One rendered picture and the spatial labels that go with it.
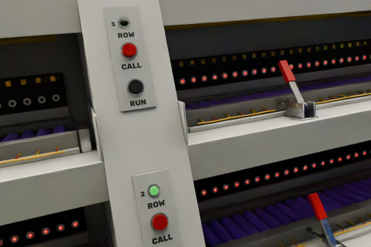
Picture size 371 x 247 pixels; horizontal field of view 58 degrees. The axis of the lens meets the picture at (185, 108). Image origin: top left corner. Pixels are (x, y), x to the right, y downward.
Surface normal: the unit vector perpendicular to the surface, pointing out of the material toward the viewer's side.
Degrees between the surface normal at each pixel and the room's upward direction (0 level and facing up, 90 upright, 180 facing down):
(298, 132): 107
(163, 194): 90
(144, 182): 90
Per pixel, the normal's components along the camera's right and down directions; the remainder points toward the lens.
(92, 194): 0.33, 0.13
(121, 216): 0.29, -0.15
